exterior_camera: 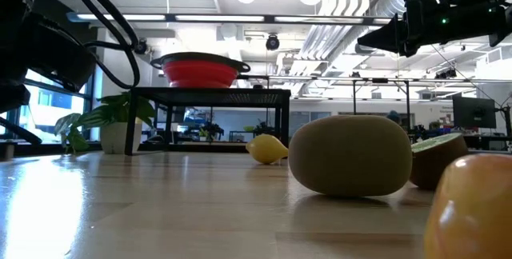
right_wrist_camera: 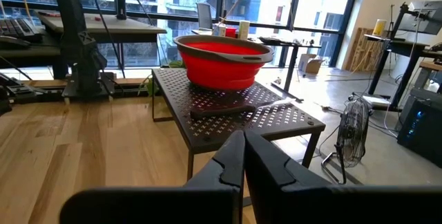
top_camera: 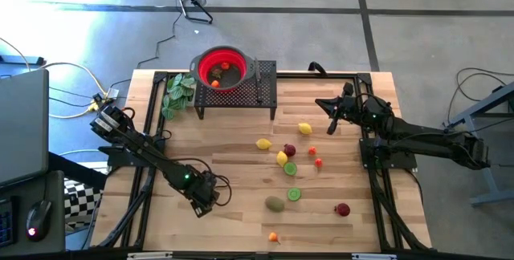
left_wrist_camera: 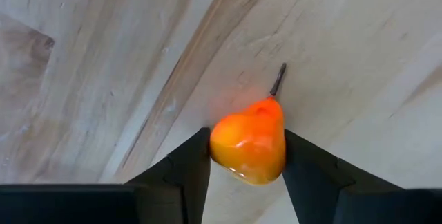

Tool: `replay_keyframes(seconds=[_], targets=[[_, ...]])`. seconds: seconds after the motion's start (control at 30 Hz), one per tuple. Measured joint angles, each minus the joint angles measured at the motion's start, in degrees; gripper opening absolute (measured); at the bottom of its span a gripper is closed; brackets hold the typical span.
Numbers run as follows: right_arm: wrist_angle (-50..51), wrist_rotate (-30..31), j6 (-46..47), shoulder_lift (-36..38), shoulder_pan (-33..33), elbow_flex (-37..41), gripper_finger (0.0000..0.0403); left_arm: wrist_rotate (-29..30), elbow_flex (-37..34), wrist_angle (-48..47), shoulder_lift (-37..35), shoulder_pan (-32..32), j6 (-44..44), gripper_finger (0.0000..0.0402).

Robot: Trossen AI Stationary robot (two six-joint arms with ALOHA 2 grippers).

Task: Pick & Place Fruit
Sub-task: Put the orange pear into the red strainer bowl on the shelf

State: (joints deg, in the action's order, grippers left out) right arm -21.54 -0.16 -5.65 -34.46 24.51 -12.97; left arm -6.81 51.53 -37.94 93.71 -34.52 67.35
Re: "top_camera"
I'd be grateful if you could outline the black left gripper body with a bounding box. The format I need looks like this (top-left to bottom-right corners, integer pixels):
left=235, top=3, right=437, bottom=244
left=188, top=171, right=221, bottom=209

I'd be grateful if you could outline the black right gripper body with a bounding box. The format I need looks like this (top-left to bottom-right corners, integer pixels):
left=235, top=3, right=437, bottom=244
left=339, top=95, right=366, bottom=123

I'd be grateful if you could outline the whole brown kiwi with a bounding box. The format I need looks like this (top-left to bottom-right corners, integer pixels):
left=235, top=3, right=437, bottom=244
left=264, top=195, right=286, bottom=213

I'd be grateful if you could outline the white strip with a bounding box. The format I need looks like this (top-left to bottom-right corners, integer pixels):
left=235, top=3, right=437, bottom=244
left=127, top=251, right=173, bottom=260
left=352, top=253, right=398, bottom=260

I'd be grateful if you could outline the black perforated metal shelf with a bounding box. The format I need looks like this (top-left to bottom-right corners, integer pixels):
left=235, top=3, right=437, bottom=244
left=194, top=59, right=278, bottom=121

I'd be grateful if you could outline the green potted plant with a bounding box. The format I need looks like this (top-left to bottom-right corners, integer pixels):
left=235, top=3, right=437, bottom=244
left=161, top=72, right=197, bottom=121

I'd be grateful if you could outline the black white checkered mat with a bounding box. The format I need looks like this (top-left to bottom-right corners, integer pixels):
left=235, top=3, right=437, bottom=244
left=63, top=177, right=104, bottom=235

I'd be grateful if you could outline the red collapsible colander bowl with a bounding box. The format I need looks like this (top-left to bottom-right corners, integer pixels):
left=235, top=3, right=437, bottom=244
left=189, top=45, right=258, bottom=93

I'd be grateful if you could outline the dark desk surface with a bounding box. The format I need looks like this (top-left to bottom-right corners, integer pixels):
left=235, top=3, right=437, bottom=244
left=0, top=170, right=67, bottom=258

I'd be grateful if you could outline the black computer mouse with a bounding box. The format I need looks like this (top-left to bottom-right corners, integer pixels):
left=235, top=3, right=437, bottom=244
left=25, top=199, right=53, bottom=242

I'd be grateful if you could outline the black backlit keyboard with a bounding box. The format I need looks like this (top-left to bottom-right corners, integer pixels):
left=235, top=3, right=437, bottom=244
left=0, top=197, right=18, bottom=250

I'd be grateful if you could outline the grey laptop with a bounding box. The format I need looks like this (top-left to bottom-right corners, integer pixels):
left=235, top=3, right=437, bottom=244
left=0, top=68, right=50, bottom=187

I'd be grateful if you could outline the black desk foot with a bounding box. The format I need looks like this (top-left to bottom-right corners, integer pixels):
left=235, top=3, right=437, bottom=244
left=0, top=55, right=45, bottom=67

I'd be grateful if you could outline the black aluminium table frame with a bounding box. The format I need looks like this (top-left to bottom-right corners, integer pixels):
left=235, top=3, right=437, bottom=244
left=91, top=70, right=433, bottom=253

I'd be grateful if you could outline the black cable loop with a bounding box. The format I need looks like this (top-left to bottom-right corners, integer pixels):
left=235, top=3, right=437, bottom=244
left=308, top=61, right=328, bottom=77

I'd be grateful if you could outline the dark-handled knife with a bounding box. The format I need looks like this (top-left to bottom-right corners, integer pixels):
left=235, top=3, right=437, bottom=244
left=254, top=56, right=264, bottom=104

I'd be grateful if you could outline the black floor cable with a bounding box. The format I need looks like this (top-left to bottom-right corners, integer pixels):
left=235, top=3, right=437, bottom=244
left=446, top=67, right=514, bottom=127

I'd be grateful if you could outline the grey desk frame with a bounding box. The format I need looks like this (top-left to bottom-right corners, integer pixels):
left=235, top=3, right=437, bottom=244
left=443, top=79, right=514, bottom=208

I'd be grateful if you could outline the black fan power cable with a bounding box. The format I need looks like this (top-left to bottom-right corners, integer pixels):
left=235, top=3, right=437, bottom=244
left=108, top=0, right=182, bottom=91

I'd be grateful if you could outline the yellow floor cable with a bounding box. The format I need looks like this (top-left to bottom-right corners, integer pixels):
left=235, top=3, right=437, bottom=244
left=38, top=61, right=112, bottom=120

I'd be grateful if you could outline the white floor cable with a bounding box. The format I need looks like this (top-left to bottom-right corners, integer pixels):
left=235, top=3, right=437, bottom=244
left=0, top=37, right=32, bottom=72

